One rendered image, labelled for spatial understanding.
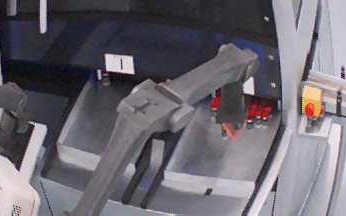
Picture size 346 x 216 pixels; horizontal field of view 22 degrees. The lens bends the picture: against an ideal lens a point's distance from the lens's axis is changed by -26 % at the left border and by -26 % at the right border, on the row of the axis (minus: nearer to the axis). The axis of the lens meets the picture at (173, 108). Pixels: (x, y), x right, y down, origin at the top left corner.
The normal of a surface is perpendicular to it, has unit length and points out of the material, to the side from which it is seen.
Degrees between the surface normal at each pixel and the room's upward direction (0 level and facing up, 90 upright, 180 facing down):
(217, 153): 0
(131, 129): 50
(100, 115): 0
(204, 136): 0
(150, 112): 26
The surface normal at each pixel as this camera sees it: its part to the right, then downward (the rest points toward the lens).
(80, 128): -0.07, -0.76
